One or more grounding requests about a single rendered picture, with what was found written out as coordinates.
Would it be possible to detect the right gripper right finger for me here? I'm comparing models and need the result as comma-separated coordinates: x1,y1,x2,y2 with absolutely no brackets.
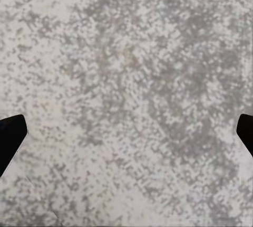
236,114,253,155

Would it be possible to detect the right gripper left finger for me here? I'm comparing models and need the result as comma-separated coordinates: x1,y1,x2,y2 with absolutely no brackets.
0,114,27,177

